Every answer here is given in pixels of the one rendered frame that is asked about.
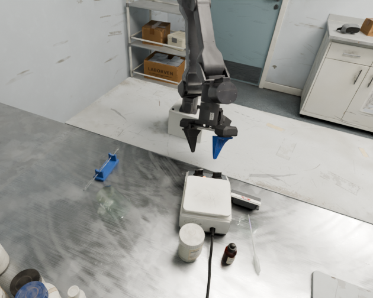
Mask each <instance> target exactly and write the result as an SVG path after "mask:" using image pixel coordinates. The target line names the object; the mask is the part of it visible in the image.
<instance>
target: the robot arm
mask: <svg viewBox="0 0 373 298"><path fill-rule="evenodd" d="M177 1H178V4H179V11H180V13H181V14H182V16H183V18H184V20H185V47H186V69H185V71H184V73H183V75H182V81H181V82H180V84H179V85H178V93H179V95H180V97H181V98H182V105H181V107H180V109H179V112H184V113H188V114H194V115H196V114H197V112H198V109H200V111H199V117H198V119H188V118H182V119H181V120H180V125H179V126H180V127H184V128H182V130H183V131H184V133H185V136H186V138H187V140H188V144H189V147H190V149H191V152H192V153H194V152H195V148H196V143H197V136H198V134H199V133H200V132H201V130H198V129H197V128H200V129H205V130H209V131H214V133H215V134H216V135H213V159H214V160H215V159H217V157H218V155H219V153H220V151H221V149H222V148H223V146H224V144H225V143H226V142H227V141H228V140H229V139H233V137H236V136H237V133H238V130H237V127H234V126H230V124H231V120H230V119H229V118H228V117H226V116H225V115H223V112H224V111H223V110H222V108H220V104H225V105H228V104H231V103H233V102H234V101H235V100H236V98H237V89H236V86H235V85H234V84H233V83H232V82H230V74H229V72H228V70H227V68H226V65H225V63H224V61H223V56H222V53H221V52H220V51H219V50H218V48H217V47H216V42H215V38H214V30H213V23H212V19H211V11H210V8H211V0H177ZM199 96H201V102H200V105H198V97H199ZM203 125H205V126H203Z"/></svg>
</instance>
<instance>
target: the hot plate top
mask: <svg viewBox="0 0 373 298"><path fill-rule="evenodd" d="M183 210H184V211H185V212H190V213H199V214H203V215H212V216H221V217H225V218H227V217H229V216H230V215H231V200H230V182H229V181H227V180H221V179H212V178H207V177H198V176H188V177H187V180H186V188H185V195H184V203H183Z"/></svg>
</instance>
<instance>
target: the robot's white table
mask: <svg viewBox="0 0 373 298"><path fill-rule="evenodd" d="M179 98H180V95H179V93H178V90H177V89H174V88H170V87H167V86H163V85H158V84H156V83H152V82H147V81H144V80H140V79H136V78H133V77H128V78H127V79H125V80H124V81H122V82H121V83H120V84H118V85H117V86H116V87H114V88H112V89H111V90H110V91H108V92H107V93H106V94H104V95H103V96H101V97H100V98H99V99H97V100H96V101H95V102H93V103H91V104H90V105H89V106H87V107H86V108H85V109H83V110H82V111H80V112H79V113H78V114H76V115H75V116H73V117H72V118H71V119H69V120H68V121H66V122H65V124H68V125H71V126H73V127H77V128H80V129H83V130H85V131H89V132H93V133H95V134H98V135H102V136H104V137H107V138H110V139H113V140H116V141H119V142H123V143H125V144H128V145H132V146H135V147H138V148H141V149H144V150H147V151H150V152H153V153H156V154H159V155H162V156H165V157H168V158H171V159H174V160H178V161H181V162H183V163H187V164H190V165H192V166H195V167H199V168H201V169H204V170H208V171H211V172H218V171H221V172H222V174H221V175H223V176H227V177H229V178H232V179H235V180H238V181H241V182H244V183H247V184H251V185H253V186H256V187H260V188H263V189H266V190H269V191H272V192H275V193H278V194H280V195H284V196H287V197H290V198H293V199H296V200H299V201H302V202H305V203H309V204H311V205H314V206H318V207H320V208H323V209H327V210H330V211H332V212H336V213H339V214H341V215H345V216H348V217H351V218H354V219H357V220H360V221H363V222H366V223H369V224H372V225H373V140H371V139H369V138H364V137H360V136H357V135H353V134H348V133H345V132H341V131H337V130H334V129H330V128H325V127H321V126H318V125H314V124H309V123H306V122H303V121H298V120H295V119H291V118H287V117H284V116H279V115H275V114H271V113H268V112H264V111H259V110H256V109H252V108H248V107H245V106H240V105H236V104H233V103H231V104H228V105H225V104H220V108H222V110H223V111H224V112H223V115H225V116H226V117H228V118H229V119H230V120H231V124H230V126H234V127H237V130H238V133H237V136H236V137H233V139H229V140H228V141H227V142H226V143H225V144H224V146H223V148H222V149H221V151H220V153H219V155H218V157H217V159H215V160H214V159H213V135H216V134H215V133H214V131H209V130H208V131H207V133H206V135H205V136H204V138H203V140H202V141H201V143H198V142H197V143H196V148H195V152H194V153H192V152H191V149H190V147H189V144H188V140H187V139H185V138H181V137H177V136H175V135H172V134H168V119H169V110H170V109H171V107H172V106H173V105H174V104H175V103H176V102H177V101H178V99H179Z"/></svg>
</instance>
